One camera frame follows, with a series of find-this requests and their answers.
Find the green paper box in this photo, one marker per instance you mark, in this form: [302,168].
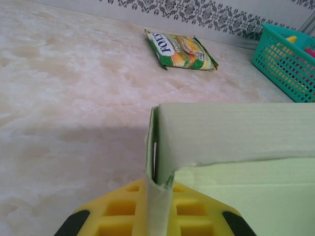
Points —
[221,127]

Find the pink toy dragon fruit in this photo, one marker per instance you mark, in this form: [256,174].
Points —
[310,51]

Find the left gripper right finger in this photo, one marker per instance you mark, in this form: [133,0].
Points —
[197,216]

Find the aluminium corner post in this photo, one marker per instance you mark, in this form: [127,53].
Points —
[308,23]

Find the teal plastic basket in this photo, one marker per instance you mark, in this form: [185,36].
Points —
[278,61]

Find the green yellow candy bag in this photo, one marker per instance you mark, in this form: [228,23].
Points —
[182,51]

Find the small yellow toy pepper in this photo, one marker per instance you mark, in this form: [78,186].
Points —
[292,39]

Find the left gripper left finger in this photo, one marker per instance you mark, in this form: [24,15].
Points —
[110,216]

